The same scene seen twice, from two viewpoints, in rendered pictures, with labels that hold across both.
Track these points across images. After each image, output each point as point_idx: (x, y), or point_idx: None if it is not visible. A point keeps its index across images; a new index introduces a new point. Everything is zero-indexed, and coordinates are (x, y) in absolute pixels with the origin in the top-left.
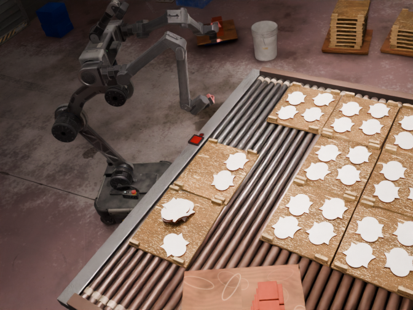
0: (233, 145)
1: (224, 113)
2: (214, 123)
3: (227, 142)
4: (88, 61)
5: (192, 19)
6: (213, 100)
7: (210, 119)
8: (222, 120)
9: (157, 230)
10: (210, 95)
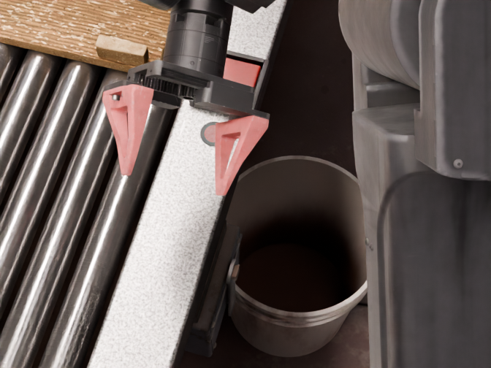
0: (20, 73)
1: (121, 327)
2: (163, 226)
3: (55, 93)
4: None
5: (388, 358)
6: (109, 109)
7: (197, 268)
8: (122, 267)
9: None
10: (126, 102)
